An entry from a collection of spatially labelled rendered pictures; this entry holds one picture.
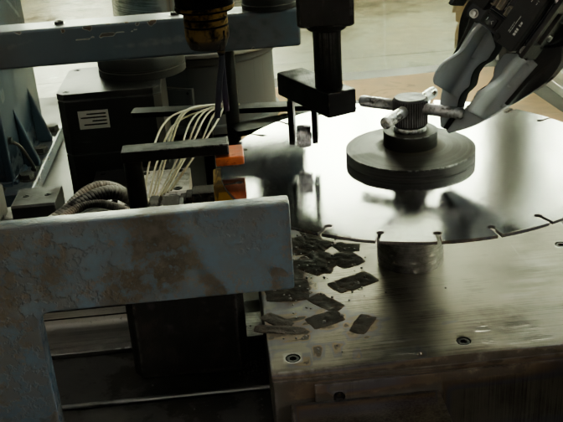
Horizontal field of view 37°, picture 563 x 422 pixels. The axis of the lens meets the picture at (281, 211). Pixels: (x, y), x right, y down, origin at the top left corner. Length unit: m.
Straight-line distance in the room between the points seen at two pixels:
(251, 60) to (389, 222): 0.82
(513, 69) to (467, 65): 0.05
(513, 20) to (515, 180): 0.13
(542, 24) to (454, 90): 0.12
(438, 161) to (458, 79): 0.07
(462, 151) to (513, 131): 0.09
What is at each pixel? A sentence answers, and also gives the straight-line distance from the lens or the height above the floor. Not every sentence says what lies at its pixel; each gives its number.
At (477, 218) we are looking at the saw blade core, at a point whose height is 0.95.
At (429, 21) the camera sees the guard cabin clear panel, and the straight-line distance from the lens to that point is 1.84.
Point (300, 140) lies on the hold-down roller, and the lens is 0.73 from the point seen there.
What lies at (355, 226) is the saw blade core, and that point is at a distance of 0.62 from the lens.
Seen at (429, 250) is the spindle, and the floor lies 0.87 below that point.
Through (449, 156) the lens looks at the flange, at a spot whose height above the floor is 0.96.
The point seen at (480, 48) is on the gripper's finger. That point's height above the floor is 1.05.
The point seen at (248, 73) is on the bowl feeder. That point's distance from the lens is 1.41.
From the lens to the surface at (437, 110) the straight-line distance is 0.72.
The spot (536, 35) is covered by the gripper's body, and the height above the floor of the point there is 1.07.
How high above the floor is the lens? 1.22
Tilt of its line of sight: 24 degrees down
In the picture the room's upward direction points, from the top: 4 degrees counter-clockwise
